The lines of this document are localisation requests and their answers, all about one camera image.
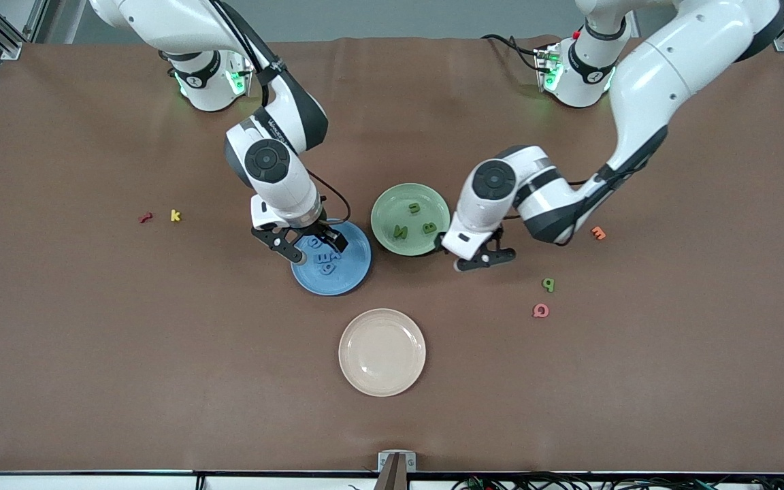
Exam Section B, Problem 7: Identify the blue plate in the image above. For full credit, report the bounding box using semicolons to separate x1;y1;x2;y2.
290;218;372;297

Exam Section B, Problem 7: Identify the green plate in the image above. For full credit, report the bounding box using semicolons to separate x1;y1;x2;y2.
370;182;451;257

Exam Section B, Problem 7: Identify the beige plate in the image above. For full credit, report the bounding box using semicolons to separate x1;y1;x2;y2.
338;308;427;397

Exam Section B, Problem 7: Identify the brown table cover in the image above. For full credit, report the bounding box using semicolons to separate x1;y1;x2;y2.
0;35;784;474

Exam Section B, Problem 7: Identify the black left base cable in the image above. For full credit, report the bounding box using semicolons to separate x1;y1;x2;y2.
480;33;549;74

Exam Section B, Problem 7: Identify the grey metal bracket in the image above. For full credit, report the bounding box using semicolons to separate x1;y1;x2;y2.
378;451;417;472

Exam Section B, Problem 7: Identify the brown camera post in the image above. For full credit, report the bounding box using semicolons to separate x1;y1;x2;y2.
372;455;410;490

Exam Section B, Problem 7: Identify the tangled cable bundle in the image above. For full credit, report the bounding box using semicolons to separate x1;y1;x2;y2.
452;472;784;490

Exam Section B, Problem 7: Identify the white table edge rail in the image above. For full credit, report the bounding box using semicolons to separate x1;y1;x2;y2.
0;472;784;490

